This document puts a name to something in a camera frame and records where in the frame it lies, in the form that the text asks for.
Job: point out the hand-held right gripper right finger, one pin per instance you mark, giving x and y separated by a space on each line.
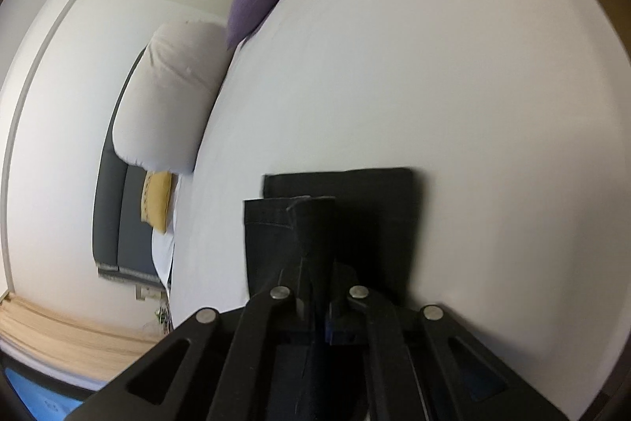
345 317

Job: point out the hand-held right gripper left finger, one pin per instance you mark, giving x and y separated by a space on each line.
295 305

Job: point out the black denim pants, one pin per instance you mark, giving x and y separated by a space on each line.
374 214

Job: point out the white pillow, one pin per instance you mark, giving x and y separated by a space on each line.
162 253

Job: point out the yellow patterned pillow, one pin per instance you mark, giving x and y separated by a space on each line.
157 201

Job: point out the grey upholstered headboard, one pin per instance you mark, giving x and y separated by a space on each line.
116 223

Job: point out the beige curtain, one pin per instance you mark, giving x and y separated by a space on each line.
59 337

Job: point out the rolled white duvet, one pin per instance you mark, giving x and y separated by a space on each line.
167 95

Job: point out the bed with white sheet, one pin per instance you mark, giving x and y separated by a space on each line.
394 56

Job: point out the wall switch panel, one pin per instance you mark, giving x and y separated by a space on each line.
146 293

